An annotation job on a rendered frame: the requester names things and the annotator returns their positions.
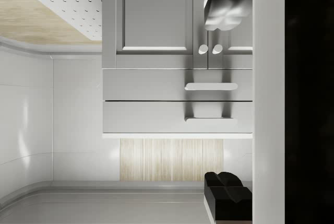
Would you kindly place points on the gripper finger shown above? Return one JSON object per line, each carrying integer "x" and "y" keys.
{"x": 227, "y": 4}
{"x": 227, "y": 203}

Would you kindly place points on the white cabinet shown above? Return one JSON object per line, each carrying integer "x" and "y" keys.
{"x": 154, "y": 114}

